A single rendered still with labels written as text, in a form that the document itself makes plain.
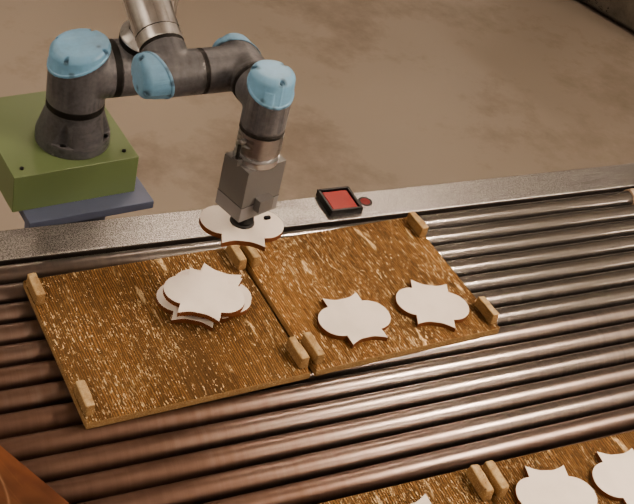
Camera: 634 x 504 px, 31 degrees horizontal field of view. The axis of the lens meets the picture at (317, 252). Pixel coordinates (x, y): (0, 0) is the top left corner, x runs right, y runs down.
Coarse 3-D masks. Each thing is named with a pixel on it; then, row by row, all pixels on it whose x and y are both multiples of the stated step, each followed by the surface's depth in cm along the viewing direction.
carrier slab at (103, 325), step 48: (48, 288) 204; (96, 288) 207; (144, 288) 210; (48, 336) 195; (96, 336) 198; (144, 336) 200; (192, 336) 203; (240, 336) 205; (96, 384) 189; (144, 384) 192; (192, 384) 194; (240, 384) 196
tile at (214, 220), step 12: (204, 216) 197; (216, 216) 198; (228, 216) 199; (276, 216) 202; (204, 228) 196; (216, 228) 196; (228, 228) 196; (252, 228) 198; (264, 228) 198; (276, 228) 199; (228, 240) 194; (240, 240) 195; (252, 240) 195; (264, 240) 196
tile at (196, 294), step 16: (192, 272) 209; (176, 288) 205; (192, 288) 206; (208, 288) 206; (224, 288) 207; (176, 304) 202; (192, 304) 202; (208, 304) 203; (224, 304) 204; (240, 304) 205
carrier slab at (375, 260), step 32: (384, 224) 240; (288, 256) 225; (320, 256) 227; (352, 256) 229; (384, 256) 231; (416, 256) 234; (288, 288) 218; (320, 288) 220; (352, 288) 222; (384, 288) 224; (448, 288) 228; (288, 320) 211; (480, 320) 222; (352, 352) 208; (384, 352) 210
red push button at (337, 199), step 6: (324, 192) 245; (330, 192) 246; (336, 192) 246; (342, 192) 247; (330, 198) 244; (336, 198) 244; (342, 198) 245; (348, 198) 245; (330, 204) 242; (336, 204) 243; (342, 204) 243; (348, 204) 244; (354, 204) 244
